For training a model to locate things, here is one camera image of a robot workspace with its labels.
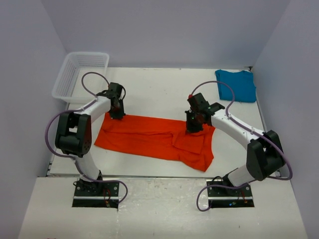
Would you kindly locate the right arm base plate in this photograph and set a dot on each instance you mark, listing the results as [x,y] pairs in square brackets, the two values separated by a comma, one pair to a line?
[229,198]

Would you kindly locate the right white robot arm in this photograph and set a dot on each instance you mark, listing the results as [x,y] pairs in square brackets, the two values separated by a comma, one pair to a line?
[264,151]

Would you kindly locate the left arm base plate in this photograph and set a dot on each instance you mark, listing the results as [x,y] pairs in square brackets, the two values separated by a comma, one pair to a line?
[95,195]

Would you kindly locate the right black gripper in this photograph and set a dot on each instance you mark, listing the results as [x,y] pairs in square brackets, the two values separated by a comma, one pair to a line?
[190,127]

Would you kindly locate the orange t shirt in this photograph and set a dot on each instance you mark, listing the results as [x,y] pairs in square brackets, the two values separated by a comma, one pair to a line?
[165,139]

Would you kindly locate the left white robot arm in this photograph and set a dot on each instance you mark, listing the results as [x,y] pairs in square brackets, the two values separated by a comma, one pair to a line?
[74,131]

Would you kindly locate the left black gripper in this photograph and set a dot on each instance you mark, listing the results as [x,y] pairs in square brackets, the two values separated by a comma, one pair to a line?
[119,115]

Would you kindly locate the blue folded t shirt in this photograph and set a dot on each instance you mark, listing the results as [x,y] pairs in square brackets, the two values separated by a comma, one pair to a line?
[242,84]

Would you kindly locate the white plastic basket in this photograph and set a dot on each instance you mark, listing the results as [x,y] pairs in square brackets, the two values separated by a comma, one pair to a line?
[68,85]

